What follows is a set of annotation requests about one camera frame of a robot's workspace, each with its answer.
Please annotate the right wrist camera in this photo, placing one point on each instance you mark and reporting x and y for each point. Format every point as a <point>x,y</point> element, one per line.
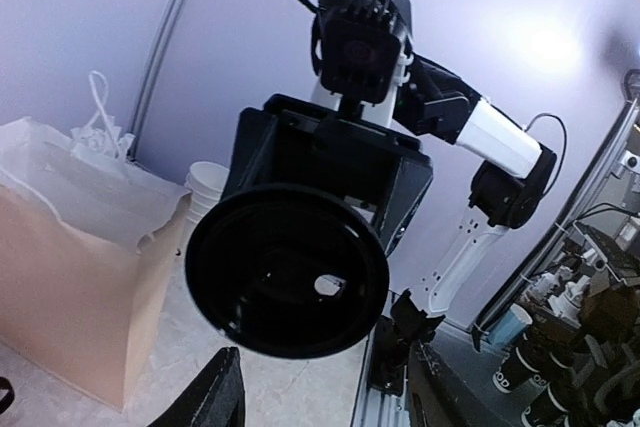
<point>356,44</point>

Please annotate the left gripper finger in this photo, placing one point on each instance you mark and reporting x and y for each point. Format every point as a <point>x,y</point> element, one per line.
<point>215,397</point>

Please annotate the stack of white cups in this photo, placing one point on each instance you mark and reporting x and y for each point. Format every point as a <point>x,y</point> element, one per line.
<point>206,180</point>

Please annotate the brown paper bag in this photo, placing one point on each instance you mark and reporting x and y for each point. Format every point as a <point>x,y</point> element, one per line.
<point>88,243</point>

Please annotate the left aluminium frame post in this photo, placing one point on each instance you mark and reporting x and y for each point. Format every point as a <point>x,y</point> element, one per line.
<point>154,63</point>

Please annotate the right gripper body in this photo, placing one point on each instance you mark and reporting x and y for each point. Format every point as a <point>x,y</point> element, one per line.
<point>290,141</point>

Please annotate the front aluminium rail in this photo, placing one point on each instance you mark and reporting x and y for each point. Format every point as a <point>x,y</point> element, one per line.
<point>431,390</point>

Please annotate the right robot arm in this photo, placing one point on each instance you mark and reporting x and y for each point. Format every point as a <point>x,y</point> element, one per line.
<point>506,189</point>

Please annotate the black cup lid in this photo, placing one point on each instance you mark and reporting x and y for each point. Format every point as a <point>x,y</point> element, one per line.
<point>287,271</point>

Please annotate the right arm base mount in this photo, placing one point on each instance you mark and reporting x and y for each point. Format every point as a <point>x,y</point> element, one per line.
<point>393,336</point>

